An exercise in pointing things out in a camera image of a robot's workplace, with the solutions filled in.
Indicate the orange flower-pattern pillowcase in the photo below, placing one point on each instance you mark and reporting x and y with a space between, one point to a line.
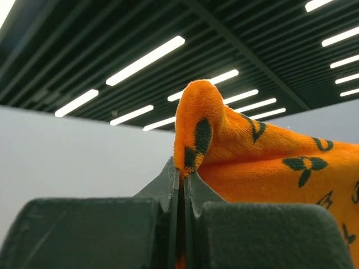
245 160

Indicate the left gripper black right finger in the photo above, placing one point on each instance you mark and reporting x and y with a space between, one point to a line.
220 234

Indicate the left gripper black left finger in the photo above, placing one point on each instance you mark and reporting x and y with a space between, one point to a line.
72 233

